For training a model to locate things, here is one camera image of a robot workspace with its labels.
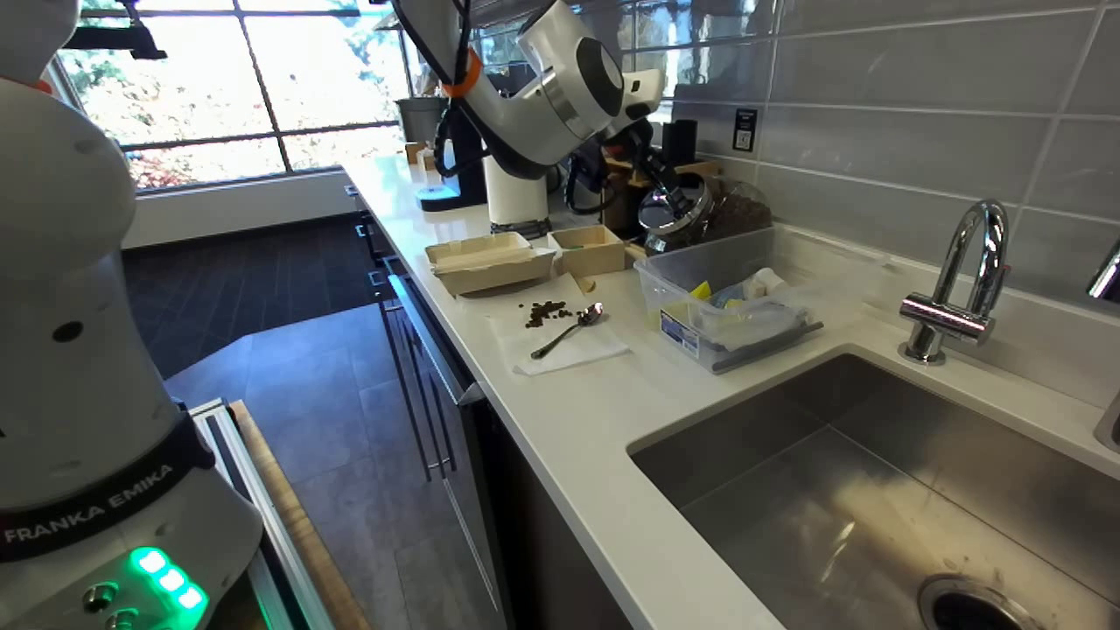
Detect metal spoon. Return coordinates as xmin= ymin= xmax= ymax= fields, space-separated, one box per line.
xmin=527 ymin=300 xmax=608 ymax=365

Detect sink drain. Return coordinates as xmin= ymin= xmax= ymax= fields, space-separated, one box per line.
xmin=918 ymin=571 xmax=1042 ymax=630

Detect white cutting mat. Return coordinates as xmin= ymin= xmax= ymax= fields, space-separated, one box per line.
xmin=486 ymin=277 xmax=635 ymax=378

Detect dark cabinet handles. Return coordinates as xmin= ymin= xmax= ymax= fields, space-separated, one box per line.
xmin=365 ymin=219 xmax=468 ymax=484

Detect white paper towel roll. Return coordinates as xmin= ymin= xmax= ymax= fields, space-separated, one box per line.
xmin=482 ymin=154 xmax=552 ymax=232

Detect chrome tap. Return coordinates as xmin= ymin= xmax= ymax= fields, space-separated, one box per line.
xmin=1081 ymin=237 xmax=1120 ymax=307

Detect clear plastic container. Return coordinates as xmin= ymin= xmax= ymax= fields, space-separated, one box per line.
xmin=630 ymin=225 xmax=827 ymax=378

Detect small chrome faucet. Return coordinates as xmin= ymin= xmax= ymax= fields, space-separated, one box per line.
xmin=897 ymin=195 xmax=1011 ymax=368

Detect black wall outlet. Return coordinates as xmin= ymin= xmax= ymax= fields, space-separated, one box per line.
xmin=729 ymin=106 xmax=759 ymax=154

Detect glass jar with coffee beans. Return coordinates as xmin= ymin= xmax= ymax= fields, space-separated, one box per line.
xmin=694 ymin=188 xmax=778 ymax=246

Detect orange strap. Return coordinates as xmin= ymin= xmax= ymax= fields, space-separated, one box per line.
xmin=437 ymin=50 xmax=486 ymax=102

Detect coffee beans pile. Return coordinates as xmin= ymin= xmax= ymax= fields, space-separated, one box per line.
xmin=521 ymin=296 xmax=575 ymax=333

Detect white foam clamshell box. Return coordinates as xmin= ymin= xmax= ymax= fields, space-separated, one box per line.
xmin=422 ymin=219 xmax=635 ymax=296

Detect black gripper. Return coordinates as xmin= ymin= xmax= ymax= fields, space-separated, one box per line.
xmin=604 ymin=122 xmax=694 ymax=202

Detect black cylindrical grinder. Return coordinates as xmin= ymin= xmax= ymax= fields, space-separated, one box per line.
xmin=657 ymin=116 xmax=700 ymax=168

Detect silver round lid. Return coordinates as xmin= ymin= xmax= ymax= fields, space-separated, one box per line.
xmin=637 ymin=185 xmax=709 ymax=256

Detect black coffee machine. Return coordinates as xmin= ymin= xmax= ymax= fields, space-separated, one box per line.
xmin=415 ymin=102 xmax=489 ymax=213

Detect wooden coffee stand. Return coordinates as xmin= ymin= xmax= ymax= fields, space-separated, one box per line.
xmin=604 ymin=151 xmax=733 ymax=195

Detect stainless steel sink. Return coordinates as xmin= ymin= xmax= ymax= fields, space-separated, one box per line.
xmin=628 ymin=345 xmax=1120 ymax=630

